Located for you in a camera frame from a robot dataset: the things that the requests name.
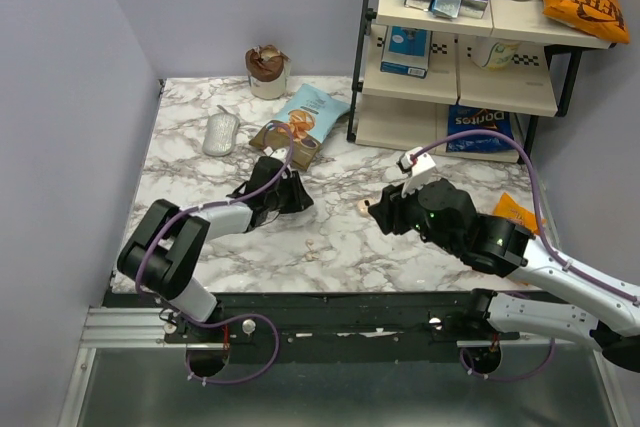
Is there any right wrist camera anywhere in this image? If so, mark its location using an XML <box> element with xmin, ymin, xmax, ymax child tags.
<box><xmin>397</xmin><ymin>147</ymin><xmax>436</xmax><ymax>197</ymax></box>

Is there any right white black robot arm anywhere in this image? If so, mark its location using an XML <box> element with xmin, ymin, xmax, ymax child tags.
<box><xmin>367</xmin><ymin>179</ymin><xmax>639</xmax><ymax>372</ymax></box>

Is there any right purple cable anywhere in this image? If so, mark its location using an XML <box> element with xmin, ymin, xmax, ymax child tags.
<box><xmin>407</xmin><ymin>128</ymin><xmax>640</xmax><ymax>383</ymax></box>

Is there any orange snack bag on table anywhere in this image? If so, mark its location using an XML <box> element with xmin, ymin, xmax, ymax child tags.
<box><xmin>492</xmin><ymin>192</ymin><xmax>540</xmax><ymax>236</ymax></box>

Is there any blue Doritos chip bag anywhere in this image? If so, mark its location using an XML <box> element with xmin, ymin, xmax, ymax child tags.
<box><xmin>446</xmin><ymin>105</ymin><xmax>514</xmax><ymax>153</ymax></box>

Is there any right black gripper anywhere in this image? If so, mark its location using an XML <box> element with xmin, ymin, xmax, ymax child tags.
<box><xmin>366</xmin><ymin>171</ymin><xmax>459</xmax><ymax>254</ymax></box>

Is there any aluminium rail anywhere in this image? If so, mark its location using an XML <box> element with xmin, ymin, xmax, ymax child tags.
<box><xmin>80</xmin><ymin>307</ymin><xmax>177</xmax><ymax>349</ymax></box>

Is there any brown white paper cup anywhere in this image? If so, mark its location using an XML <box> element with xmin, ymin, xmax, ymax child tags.
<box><xmin>245</xmin><ymin>44</ymin><xmax>291</xmax><ymax>100</ymax></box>

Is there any light blue chip bag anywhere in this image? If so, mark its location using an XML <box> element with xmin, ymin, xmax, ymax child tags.
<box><xmin>249</xmin><ymin>84</ymin><xmax>350</xmax><ymax>171</ymax></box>

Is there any beige earbud charging case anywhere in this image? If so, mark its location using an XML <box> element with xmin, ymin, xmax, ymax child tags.
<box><xmin>357</xmin><ymin>199</ymin><xmax>370</xmax><ymax>215</ymax></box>

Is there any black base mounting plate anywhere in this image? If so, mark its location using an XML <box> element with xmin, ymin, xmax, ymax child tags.
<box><xmin>102</xmin><ymin>290</ymin><xmax>521</xmax><ymax>366</ymax></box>

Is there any silver glitter pouch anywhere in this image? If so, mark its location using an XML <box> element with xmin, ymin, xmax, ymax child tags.
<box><xmin>202</xmin><ymin>105</ymin><xmax>240</xmax><ymax>157</ymax></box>

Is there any black frame beige shelf rack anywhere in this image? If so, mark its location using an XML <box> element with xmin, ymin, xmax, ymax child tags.
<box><xmin>346</xmin><ymin>0</ymin><xmax>609</xmax><ymax>149</ymax></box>

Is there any purple cable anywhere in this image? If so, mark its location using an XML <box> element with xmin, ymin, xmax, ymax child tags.
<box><xmin>407</xmin><ymin>128</ymin><xmax>640</xmax><ymax>383</ymax></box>
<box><xmin>133</xmin><ymin>121</ymin><xmax>296</xmax><ymax>386</ymax></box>

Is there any blue box on shelf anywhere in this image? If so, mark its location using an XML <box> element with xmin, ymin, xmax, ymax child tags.
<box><xmin>380</xmin><ymin>26</ymin><xmax>431</xmax><ymax>79</ymax></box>

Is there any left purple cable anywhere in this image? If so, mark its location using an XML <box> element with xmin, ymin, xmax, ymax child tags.
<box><xmin>133</xmin><ymin>121</ymin><xmax>296</xmax><ymax>386</ymax></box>

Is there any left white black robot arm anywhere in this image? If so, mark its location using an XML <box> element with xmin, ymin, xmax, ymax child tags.
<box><xmin>116</xmin><ymin>156</ymin><xmax>314</xmax><ymax>342</ymax></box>

